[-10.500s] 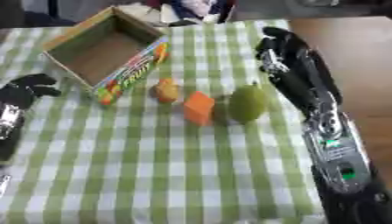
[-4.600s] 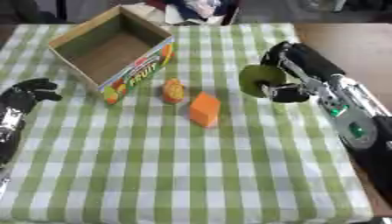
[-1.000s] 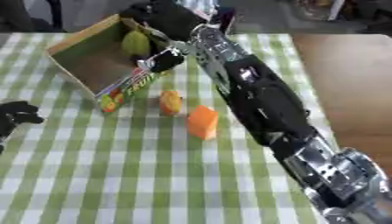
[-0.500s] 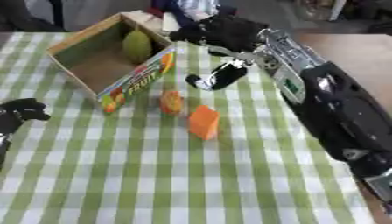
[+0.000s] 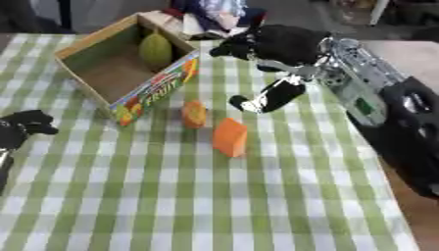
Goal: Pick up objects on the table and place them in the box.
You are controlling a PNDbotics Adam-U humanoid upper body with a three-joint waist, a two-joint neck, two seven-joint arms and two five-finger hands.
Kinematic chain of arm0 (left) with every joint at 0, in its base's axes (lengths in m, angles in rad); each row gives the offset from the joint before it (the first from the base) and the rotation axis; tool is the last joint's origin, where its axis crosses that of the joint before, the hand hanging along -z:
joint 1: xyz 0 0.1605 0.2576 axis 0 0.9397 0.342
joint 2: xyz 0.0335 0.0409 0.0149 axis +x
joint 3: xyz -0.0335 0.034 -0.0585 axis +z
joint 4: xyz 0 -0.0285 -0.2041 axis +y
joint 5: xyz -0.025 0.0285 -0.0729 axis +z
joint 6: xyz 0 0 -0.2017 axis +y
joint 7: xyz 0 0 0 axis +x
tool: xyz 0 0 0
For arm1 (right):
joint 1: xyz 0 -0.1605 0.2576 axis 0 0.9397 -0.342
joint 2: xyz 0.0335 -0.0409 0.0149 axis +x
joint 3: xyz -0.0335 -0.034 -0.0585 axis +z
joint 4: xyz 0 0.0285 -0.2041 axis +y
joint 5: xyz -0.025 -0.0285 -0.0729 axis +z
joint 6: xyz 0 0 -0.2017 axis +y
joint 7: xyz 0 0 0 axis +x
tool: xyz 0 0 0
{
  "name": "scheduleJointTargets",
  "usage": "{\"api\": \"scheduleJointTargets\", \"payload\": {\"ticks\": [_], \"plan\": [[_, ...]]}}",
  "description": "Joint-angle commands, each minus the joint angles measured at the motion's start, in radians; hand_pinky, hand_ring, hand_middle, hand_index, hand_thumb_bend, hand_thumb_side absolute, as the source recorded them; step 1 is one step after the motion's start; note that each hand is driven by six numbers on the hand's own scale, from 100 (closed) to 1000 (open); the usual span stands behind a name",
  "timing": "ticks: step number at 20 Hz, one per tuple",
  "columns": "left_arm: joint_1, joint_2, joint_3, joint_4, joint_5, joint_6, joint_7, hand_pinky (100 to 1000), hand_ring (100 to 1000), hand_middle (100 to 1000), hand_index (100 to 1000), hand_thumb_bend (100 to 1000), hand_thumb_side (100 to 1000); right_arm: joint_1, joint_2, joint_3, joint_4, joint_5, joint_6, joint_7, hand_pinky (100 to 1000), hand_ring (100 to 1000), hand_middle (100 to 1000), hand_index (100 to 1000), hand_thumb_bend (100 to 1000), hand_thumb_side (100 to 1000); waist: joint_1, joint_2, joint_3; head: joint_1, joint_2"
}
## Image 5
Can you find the orange block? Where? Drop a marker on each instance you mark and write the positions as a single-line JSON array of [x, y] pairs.
[[230, 137]]

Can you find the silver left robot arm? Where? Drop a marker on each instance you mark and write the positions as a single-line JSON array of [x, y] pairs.
[[4, 166]]

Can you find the round orange toy fruit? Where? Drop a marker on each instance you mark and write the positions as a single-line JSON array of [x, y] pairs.
[[194, 113]]

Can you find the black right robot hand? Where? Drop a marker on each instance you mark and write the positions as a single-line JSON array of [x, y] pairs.
[[288, 44]]

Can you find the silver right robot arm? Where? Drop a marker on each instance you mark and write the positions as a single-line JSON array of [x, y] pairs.
[[384, 104]]

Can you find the person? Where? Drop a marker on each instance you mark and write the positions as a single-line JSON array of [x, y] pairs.
[[214, 14]]

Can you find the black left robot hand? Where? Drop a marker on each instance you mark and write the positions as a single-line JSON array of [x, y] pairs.
[[21, 125]]

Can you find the green toy durian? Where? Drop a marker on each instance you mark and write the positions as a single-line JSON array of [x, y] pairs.
[[155, 49]]

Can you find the tan cardboard box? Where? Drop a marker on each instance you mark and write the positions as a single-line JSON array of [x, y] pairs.
[[128, 70]]

